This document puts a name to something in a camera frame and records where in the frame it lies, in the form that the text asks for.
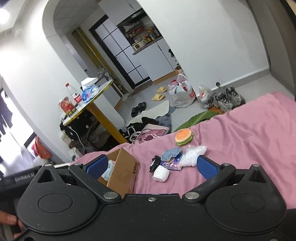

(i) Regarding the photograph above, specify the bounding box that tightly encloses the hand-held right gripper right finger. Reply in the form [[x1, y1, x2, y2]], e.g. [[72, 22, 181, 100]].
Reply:
[[183, 155, 272, 201]]

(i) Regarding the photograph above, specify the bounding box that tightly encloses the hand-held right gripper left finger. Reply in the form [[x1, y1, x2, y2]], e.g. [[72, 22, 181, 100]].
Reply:
[[35, 155, 122, 200]]

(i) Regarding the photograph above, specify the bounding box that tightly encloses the brown cardboard box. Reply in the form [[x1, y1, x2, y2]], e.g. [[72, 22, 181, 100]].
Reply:
[[98, 148, 141, 194]]

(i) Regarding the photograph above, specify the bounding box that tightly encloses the white tissue pack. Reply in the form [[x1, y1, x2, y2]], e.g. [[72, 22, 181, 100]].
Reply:
[[160, 156, 185, 171]]

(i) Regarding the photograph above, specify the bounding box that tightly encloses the person's left hand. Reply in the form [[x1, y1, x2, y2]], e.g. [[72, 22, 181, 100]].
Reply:
[[0, 210, 25, 239]]

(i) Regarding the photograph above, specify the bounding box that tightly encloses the light blue cloth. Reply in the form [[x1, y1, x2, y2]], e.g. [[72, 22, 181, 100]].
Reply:
[[102, 160, 117, 181]]

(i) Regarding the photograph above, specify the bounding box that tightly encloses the small clear plastic bag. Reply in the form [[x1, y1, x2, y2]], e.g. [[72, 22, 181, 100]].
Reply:
[[179, 145, 207, 167]]

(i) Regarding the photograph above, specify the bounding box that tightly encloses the burger plush toy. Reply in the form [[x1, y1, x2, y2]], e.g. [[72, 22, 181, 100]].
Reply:
[[175, 128, 194, 146]]

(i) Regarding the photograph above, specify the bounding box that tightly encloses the blue denim scrunchie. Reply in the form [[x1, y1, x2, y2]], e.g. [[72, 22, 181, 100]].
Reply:
[[161, 148, 183, 163]]

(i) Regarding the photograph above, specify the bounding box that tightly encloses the black dotted stool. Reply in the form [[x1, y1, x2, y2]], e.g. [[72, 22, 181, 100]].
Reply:
[[60, 109, 97, 142]]

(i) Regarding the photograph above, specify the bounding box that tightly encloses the pink bed sheet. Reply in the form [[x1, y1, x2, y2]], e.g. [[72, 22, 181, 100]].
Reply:
[[69, 91, 296, 210]]

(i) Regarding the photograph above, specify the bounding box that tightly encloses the white rolled cloth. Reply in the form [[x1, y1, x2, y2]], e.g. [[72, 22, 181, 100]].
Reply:
[[152, 166, 171, 182]]

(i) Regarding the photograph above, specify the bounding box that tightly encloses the orange bag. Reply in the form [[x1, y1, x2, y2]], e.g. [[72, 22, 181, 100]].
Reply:
[[31, 137, 52, 160]]

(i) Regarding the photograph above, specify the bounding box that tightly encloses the green leaf floor mat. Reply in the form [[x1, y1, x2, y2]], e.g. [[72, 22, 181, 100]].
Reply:
[[173, 110, 219, 133]]

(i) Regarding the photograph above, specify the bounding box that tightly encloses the black clothes pile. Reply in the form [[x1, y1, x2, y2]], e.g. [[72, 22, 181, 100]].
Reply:
[[119, 116, 160, 144]]

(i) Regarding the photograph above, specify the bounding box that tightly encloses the pink printed cushion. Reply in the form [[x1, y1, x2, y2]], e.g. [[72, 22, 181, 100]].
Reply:
[[132, 123, 171, 144]]

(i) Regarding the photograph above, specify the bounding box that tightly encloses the round table with yellow edge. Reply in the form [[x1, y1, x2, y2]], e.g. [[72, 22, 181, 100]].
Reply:
[[61, 79, 129, 144]]

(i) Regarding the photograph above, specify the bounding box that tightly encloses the red snack bag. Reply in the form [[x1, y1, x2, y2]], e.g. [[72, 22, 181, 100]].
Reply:
[[58, 96, 78, 117]]

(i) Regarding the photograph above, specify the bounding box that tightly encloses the clear plastic bag with clutter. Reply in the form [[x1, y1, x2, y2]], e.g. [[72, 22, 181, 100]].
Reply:
[[196, 85, 214, 109]]

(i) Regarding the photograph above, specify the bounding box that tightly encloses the blue plastic bag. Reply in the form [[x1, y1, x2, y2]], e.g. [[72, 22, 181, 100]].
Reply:
[[81, 85, 100, 103]]

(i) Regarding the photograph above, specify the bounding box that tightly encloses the white floor rug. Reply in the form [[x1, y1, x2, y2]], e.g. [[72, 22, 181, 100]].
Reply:
[[126, 100, 171, 124]]

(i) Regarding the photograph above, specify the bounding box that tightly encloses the clear water bottle red cap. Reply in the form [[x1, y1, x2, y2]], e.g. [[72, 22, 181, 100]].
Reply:
[[65, 83, 83, 108]]

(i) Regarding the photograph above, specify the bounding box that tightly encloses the white plastic bag red print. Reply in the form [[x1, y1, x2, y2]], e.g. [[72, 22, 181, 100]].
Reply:
[[168, 74, 197, 109]]

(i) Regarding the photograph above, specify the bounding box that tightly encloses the white tissue box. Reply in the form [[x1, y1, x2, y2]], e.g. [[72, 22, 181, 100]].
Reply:
[[80, 77, 98, 87]]

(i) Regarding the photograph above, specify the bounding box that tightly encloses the small desk fan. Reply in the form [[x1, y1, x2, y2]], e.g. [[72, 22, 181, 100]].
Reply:
[[97, 67, 116, 81]]

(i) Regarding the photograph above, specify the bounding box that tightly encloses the black framed sliding door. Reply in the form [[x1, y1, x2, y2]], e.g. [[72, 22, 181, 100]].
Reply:
[[89, 14, 153, 91]]

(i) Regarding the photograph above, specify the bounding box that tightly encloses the white kitchen cabinet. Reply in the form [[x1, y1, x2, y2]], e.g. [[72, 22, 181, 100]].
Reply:
[[132, 38, 178, 82]]

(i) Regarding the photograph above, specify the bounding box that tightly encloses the white rice cooker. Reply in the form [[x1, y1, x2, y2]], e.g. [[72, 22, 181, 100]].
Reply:
[[132, 40, 147, 50]]

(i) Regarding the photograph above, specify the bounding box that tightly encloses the kitchen shelf with bottles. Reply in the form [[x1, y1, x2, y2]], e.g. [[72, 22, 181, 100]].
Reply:
[[122, 21, 162, 44]]

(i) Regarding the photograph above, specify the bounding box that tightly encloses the white cable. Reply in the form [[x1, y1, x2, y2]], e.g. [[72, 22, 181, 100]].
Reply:
[[61, 119, 86, 156]]

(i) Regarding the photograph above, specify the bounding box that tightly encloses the black hair tie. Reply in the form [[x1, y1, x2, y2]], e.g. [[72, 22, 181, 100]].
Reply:
[[149, 156, 162, 173]]

